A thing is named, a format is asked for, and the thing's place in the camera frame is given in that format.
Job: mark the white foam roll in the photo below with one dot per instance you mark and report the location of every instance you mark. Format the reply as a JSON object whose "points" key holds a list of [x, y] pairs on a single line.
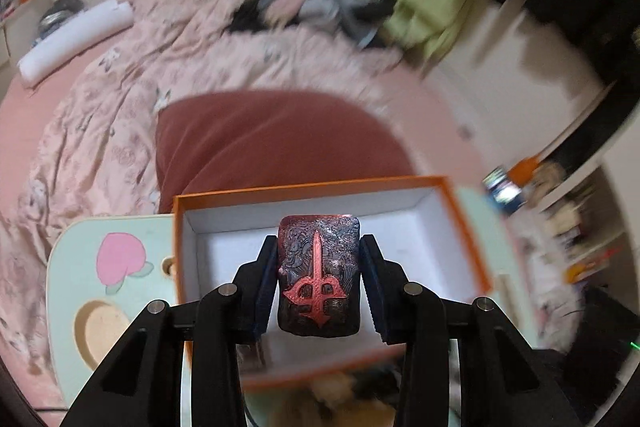
{"points": [[75, 37]]}

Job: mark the cluttered white shelf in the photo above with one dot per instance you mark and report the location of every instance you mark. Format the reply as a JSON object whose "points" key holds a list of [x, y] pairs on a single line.
{"points": [[575, 227]]}

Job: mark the fluffy beige fur ball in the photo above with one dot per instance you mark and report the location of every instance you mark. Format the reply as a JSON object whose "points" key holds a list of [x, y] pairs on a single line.
{"points": [[327, 389]]}

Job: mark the dark embossed block red emblem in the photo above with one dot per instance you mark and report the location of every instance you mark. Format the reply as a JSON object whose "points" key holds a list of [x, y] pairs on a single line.
{"points": [[320, 267]]}

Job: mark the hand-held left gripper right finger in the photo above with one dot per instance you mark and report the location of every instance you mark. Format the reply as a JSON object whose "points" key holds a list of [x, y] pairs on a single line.
{"points": [[372, 297]]}

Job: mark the grey blue garment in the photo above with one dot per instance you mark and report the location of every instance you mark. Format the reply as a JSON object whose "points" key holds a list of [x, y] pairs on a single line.
{"points": [[325, 7]]}

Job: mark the orange bottle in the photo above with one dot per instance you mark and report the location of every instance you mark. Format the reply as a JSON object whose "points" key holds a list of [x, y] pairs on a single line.
{"points": [[525, 169]]}

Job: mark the pink floral blanket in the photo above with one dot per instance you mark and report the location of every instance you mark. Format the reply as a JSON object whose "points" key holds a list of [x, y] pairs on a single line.
{"points": [[125, 82]]}

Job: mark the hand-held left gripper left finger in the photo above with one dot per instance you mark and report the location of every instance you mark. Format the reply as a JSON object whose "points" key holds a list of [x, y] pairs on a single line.
{"points": [[265, 287]]}

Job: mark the maroon pillow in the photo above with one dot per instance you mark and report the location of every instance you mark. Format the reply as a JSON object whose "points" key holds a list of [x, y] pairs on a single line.
{"points": [[280, 142]]}

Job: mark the orange cardboard box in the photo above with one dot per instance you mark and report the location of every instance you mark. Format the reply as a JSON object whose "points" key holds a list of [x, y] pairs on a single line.
{"points": [[400, 232]]}

